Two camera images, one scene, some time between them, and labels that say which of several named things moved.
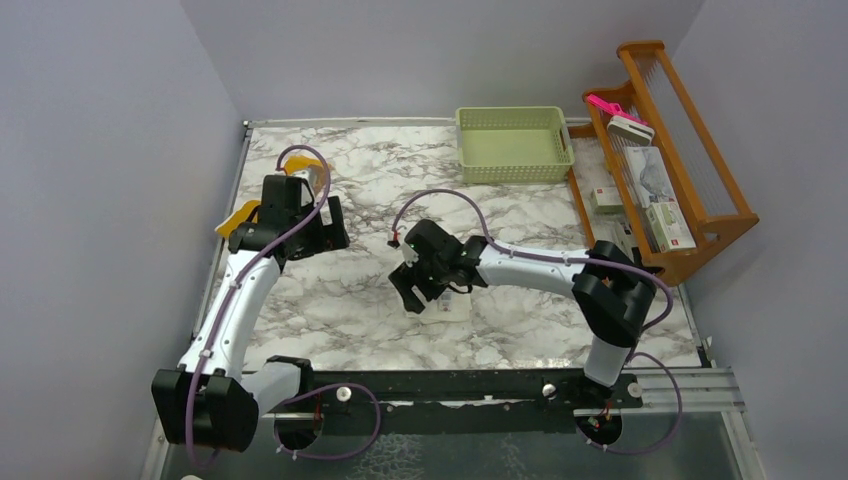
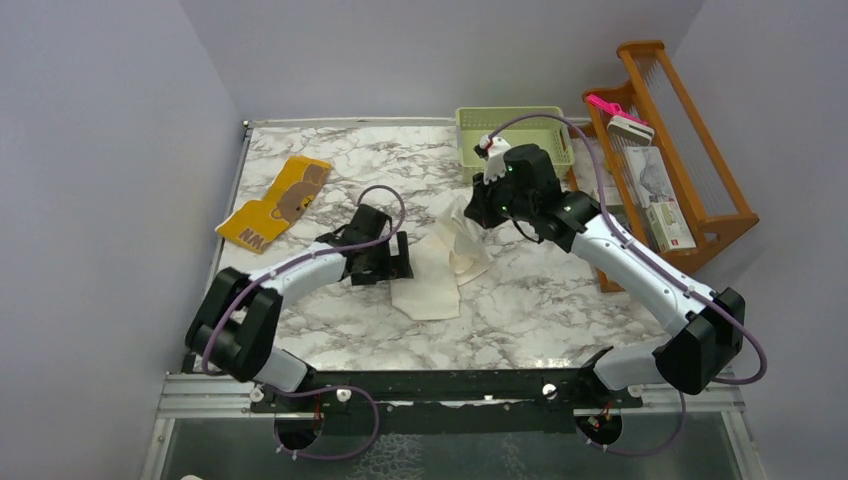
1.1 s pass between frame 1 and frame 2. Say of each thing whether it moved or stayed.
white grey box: stayed
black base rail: stayed
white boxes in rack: stayed
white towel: moved
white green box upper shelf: stayed
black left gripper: moved
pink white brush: stayed
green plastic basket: stayed
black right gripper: moved
